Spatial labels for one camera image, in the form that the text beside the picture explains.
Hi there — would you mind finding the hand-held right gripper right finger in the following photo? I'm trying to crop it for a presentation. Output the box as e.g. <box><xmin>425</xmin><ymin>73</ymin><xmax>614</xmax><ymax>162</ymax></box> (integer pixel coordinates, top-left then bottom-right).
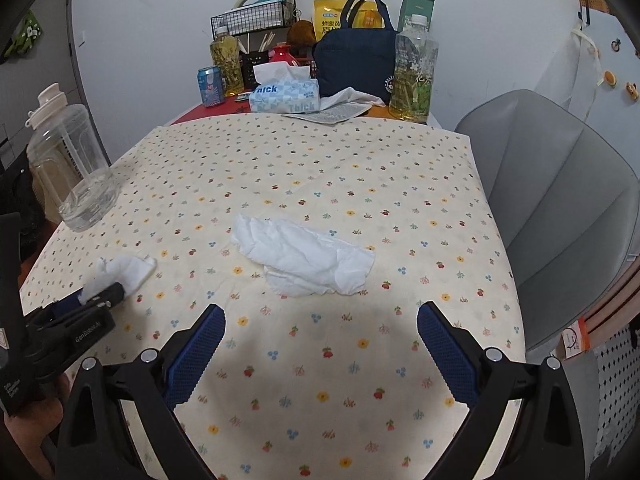
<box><xmin>416</xmin><ymin>301</ymin><xmax>586</xmax><ymax>480</ymax></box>

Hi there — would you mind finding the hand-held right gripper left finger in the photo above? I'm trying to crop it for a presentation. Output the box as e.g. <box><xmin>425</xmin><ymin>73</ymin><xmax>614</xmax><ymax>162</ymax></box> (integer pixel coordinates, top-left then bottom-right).
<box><xmin>56</xmin><ymin>304</ymin><xmax>227</xmax><ymax>480</ymax></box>

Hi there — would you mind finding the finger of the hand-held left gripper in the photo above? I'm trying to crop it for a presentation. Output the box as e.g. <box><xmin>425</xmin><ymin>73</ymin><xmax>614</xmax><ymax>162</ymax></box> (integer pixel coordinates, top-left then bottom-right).
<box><xmin>77</xmin><ymin>281</ymin><xmax>127</xmax><ymax>307</ymax></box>
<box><xmin>24</xmin><ymin>301</ymin><xmax>114</xmax><ymax>342</ymax></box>

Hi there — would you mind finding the long white tissue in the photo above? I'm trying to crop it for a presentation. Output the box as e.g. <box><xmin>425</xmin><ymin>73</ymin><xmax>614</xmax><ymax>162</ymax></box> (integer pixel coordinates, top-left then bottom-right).
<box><xmin>231</xmin><ymin>213</ymin><xmax>377</xmax><ymax>297</ymax></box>

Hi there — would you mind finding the person's left forearm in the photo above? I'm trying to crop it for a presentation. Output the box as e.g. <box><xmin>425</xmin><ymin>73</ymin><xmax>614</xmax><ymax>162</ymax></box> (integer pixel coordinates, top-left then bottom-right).
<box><xmin>0</xmin><ymin>375</ymin><xmax>71</xmax><ymax>480</ymax></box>

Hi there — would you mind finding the large clear water jug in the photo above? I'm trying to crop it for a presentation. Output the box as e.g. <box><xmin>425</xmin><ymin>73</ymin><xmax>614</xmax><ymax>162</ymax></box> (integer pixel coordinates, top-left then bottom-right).
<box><xmin>25</xmin><ymin>83</ymin><xmax>121</xmax><ymax>233</ymax></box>

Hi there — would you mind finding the black garment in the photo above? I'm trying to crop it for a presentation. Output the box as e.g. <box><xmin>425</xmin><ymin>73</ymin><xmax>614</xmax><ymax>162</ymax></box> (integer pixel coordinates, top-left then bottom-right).
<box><xmin>0</xmin><ymin>150</ymin><xmax>46</xmax><ymax>241</ymax></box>

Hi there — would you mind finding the grey chair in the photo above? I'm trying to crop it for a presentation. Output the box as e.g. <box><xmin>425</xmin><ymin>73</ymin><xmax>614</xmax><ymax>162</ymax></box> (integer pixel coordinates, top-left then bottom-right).
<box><xmin>454</xmin><ymin>89</ymin><xmax>640</xmax><ymax>352</ymax></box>

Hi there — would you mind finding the floral cream tablecloth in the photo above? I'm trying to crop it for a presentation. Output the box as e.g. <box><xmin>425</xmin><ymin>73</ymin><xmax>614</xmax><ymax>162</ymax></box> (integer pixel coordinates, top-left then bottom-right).
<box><xmin>19</xmin><ymin>112</ymin><xmax>528</xmax><ymax>480</ymax></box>

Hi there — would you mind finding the blue soda can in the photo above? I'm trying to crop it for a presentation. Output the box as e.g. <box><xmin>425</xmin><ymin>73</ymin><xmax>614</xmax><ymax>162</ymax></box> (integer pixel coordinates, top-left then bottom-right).
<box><xmin>197</xmin><ymin>66</ymin><xmax>226</xmax><ymax>107</ymax></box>

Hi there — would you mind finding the oil bottle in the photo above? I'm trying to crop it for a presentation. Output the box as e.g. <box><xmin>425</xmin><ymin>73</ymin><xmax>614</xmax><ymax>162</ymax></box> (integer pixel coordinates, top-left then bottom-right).
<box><xmin>209</xmin><ymin>25</ymin><xmax>245</xmax><ymax>98</ymax></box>

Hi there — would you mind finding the grey door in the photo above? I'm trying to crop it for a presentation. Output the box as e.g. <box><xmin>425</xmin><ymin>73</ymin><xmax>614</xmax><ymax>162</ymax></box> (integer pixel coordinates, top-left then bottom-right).
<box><xmin>30</xmin><ymin>0</ymin><xmax>96</xmax><ymax>106</ymax></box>

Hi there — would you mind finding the blue tissue box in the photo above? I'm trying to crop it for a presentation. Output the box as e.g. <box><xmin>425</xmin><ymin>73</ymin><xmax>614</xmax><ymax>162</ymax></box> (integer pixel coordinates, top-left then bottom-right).
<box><xmin>248</xmin><ymin>62</ymin><xmax>321</xmax><ymax>114</ymax></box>

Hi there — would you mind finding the printed paper leaflet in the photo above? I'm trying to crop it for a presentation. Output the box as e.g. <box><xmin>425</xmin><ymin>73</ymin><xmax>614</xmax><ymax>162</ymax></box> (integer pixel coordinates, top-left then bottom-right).
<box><xmin>282</xmin><ymin>86</ymin><xmax>388</xmax><ymax>125</ymax></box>

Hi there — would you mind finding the black pen holder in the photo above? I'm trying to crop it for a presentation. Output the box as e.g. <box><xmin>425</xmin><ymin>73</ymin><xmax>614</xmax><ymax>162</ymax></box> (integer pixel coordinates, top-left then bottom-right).
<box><xmin>239</xmin><ymin>49</ymin><xmax>271</xmax><ymax>86</ymax></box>

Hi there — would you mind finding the green printed cloth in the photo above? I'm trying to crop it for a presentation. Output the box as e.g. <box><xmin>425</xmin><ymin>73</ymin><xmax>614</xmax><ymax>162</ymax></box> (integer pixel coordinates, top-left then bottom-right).
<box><xmin>0</xmin><ymin>7</ymin><xmax>43</xmax><ymax>63</ymax></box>

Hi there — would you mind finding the plastic bottle with yellow liquid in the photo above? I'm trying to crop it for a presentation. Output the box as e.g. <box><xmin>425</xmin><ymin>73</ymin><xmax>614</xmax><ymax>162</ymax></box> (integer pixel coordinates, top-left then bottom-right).
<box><xmin>388</xmin><ymin>14</ymin><xmax>440</xmax><ymax>123</ymax></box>

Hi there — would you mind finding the red pot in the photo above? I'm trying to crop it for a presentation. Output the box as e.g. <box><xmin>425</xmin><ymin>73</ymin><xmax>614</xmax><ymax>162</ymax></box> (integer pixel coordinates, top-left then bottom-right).
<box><xmin>267</xmin><ymin>44</ymin><xmax>301</xmax><ymax>67</ymax></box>

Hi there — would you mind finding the navy lunch bag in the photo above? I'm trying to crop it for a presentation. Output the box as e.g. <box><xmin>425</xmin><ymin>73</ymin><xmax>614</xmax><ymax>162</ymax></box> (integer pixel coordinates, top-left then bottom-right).
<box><xmin>312</xmin><ymin>0</ymin><xmax>401</xmax><ymax>107</ymax></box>

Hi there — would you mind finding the white hanging bag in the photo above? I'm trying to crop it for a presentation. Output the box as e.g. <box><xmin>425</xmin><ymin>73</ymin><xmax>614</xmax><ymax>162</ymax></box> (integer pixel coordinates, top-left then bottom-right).
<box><xmin>570</xmin><ymin>30</ymin><xmax>603</xmax><ymax>121</ymax></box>

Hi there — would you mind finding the brown plush toy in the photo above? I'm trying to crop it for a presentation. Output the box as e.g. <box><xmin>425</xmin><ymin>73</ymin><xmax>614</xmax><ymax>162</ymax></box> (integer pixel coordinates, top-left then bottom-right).
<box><xmin>286</xmin><ymin>19</ymin><xmax>317</xmax><ymax>46</ymax></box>

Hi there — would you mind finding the green carton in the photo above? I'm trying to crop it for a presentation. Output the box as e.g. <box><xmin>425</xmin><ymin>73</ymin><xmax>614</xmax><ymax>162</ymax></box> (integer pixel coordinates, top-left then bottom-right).
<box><xmin>397</xmin><ymin>0</ymin><xmax>436</xmax><ymax>33</ymax></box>

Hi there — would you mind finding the yellow snack bag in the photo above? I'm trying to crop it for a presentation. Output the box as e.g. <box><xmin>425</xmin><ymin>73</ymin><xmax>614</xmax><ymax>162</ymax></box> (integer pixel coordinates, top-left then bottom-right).
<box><xmin>313</xmin><ymin>0</ymin><xmax>386</xmax><ymax>43</ymax></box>

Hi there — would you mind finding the white fridge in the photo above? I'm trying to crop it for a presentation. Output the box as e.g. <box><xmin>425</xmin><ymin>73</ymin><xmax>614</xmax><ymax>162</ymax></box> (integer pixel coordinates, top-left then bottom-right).
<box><xmin>565</xmin><ymin>0</ymin><xmax>640</xmax><ymax>126</ymax></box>

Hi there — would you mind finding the black wire basket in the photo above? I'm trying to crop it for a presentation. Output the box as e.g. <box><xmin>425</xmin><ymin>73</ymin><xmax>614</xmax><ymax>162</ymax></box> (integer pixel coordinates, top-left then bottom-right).
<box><xmin>210</xmin><ymin>0</ymin><xmax>297</xmax><ymax>36</ymax></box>

